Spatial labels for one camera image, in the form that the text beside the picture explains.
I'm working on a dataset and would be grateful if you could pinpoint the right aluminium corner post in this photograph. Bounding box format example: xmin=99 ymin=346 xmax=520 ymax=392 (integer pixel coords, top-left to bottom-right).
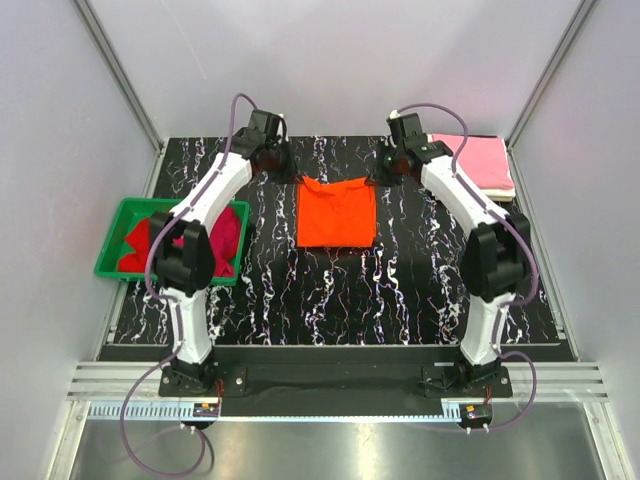
xmin=505 ymin=0 xmax=601 ymax=151

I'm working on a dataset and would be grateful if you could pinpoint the orange t shirt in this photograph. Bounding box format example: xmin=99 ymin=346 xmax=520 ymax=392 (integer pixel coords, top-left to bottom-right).
xmin=296 ymin=177 xmax=377 ymax=248

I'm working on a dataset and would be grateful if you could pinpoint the left aluminium corner post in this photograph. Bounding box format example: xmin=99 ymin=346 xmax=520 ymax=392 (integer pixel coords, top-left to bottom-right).
xmin=72 ymin=0 xmax=164 ymax=154

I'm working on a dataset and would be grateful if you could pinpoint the magenta t shirt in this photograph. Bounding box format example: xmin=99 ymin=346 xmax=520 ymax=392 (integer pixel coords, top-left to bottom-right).
xmin=169 ymin=204 xmax=242 ymax=279

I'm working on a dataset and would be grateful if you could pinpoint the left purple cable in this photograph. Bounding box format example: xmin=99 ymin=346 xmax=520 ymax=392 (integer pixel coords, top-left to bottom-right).
xmin=119 ymin=92 xmax=261 ymax=474

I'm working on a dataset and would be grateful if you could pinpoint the red t shirt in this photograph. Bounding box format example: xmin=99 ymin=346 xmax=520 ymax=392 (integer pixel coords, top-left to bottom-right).
xmin=118 ymin=217 xmax=151 ymax=273

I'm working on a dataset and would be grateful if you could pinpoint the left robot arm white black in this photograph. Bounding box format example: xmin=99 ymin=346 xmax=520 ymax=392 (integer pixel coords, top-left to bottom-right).
xmin=145 ymin=109 xmax=298 ymax=396

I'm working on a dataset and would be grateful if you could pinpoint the aluminium frame rail front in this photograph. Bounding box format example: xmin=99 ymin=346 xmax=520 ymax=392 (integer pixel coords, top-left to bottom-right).
xmin=68 ymin=362 xmax=608 ymax=423

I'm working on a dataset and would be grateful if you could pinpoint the aluminium corner post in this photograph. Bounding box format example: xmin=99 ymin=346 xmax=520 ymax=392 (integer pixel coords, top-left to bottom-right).
xmin=505 ymin=0 xmax=601 ymax=151
xmin=72 ymin=0 xmax=164 ymax=154

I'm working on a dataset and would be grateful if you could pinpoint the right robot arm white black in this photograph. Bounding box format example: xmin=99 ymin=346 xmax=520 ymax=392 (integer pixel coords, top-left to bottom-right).
xmin=366 ymin=106 xmax=538 ymax=397

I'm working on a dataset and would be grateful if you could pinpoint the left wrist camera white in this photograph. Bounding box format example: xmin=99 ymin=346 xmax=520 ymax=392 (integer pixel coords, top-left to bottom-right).
xmin=276 ymin=113 xmax=289 ymax=145

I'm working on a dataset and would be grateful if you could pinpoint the green plastic bin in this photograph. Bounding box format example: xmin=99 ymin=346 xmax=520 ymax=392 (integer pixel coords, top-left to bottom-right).
xmin=94 ymin=197 xmax=250 ymax=286

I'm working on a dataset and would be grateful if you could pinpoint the cream folded t shirt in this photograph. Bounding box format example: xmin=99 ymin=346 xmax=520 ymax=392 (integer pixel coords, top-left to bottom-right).
xmin=481 ymin=187 xmax=516 ymax=202

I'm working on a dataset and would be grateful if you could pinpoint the pink folded t shirt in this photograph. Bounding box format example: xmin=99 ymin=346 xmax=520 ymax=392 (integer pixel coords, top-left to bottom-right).
xmin=457 ymin=136 xmax=515 ymax=190

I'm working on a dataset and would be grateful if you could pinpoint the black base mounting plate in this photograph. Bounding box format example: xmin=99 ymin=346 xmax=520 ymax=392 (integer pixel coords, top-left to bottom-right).
xmin=160 ymin=346 xmax=513 ymax=418

